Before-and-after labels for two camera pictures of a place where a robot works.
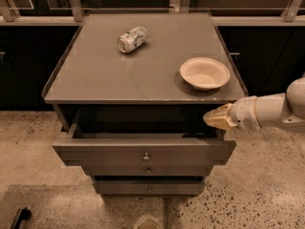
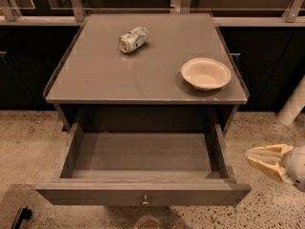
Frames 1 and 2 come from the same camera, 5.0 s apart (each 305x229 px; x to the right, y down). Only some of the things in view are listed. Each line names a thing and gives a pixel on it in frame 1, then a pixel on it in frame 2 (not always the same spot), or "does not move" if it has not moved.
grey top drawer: [141, 136] to [143, 169]
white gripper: [244, 113] to [295, 168]
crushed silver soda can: [132, 39] does not move
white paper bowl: [205, 73] does not move
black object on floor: [25, 215] does not move
